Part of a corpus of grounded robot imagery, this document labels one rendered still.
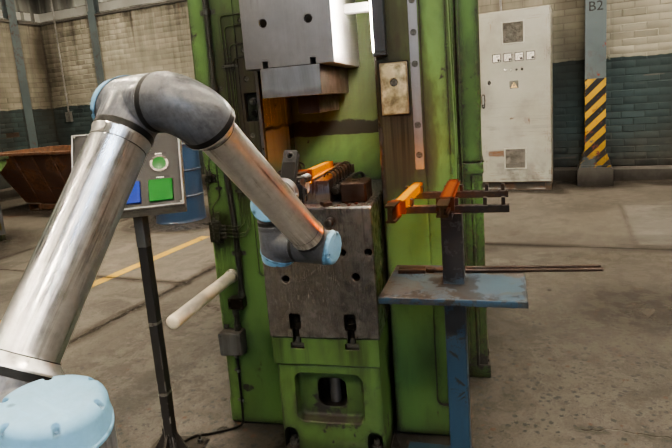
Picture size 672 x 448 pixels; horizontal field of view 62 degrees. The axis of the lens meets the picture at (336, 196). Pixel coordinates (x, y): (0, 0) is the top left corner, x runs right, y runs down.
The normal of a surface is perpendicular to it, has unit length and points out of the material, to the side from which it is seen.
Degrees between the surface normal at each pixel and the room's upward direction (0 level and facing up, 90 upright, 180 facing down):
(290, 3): 90
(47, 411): 5
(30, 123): 90
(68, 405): 5
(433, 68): 90
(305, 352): 90
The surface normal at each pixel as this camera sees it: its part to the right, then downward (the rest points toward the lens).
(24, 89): 0.92, 0.00
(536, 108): -0.37, 0.19
